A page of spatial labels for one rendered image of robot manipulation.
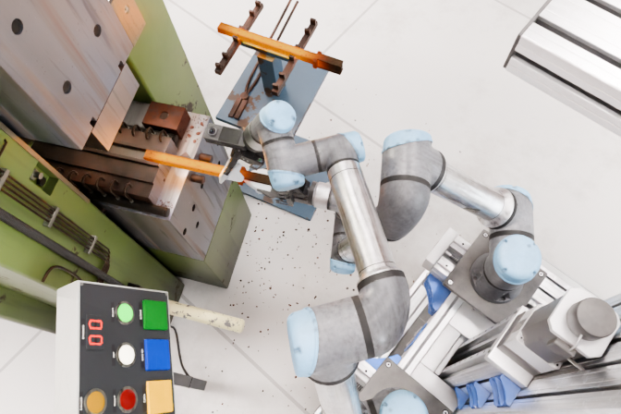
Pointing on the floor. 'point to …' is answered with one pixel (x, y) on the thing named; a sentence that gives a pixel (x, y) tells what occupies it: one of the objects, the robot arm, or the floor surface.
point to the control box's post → (188, 382)
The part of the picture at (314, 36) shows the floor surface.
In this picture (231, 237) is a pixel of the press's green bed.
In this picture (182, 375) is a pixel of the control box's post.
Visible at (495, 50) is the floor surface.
